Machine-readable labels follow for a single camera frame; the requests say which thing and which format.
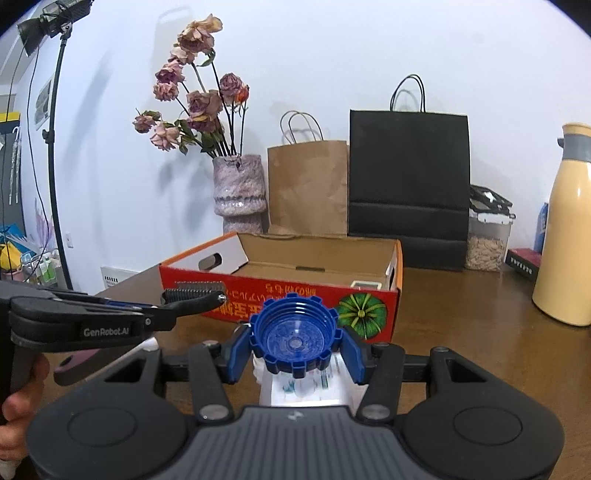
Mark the black paper bag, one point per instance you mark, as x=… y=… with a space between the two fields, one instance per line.
x=408 y=175

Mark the dark red book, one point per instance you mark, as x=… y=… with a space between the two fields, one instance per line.
x=521 y=263

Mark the brown paper bag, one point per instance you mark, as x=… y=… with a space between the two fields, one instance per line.
x=309 y=189

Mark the black studio light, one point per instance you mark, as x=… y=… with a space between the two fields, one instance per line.
x=46 y=23

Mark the red cardboard box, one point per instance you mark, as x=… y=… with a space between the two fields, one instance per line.
x=369 y=272

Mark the blue ridged bottle cap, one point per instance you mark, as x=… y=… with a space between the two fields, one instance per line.
x=295 y=337

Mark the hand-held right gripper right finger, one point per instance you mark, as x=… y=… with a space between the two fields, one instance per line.
x=353 y=357

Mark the wall poster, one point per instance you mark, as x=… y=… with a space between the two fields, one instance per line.
x=43 y=101

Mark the black light stand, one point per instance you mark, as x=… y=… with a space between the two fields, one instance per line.
x=53 y=161

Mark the yellow thermos jug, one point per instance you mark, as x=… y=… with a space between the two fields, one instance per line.
x=565 y=240

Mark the dried pink roses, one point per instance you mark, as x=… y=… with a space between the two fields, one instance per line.
x=203 y=104

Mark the person's left hand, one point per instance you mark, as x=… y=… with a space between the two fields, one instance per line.
x=18 y=429

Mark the mottled pink ceramic vase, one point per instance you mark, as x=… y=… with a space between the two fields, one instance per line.
x=240 y=189

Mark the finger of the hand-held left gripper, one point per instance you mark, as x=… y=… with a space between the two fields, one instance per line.
x=115 y=313
x=46 y=291

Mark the blue drink can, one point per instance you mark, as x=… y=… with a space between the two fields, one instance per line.
x=542 y=228

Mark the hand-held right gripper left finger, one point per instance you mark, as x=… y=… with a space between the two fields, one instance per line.
x=240 y=355

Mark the clear plastic food container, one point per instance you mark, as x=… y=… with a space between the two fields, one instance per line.
x=487 y=244

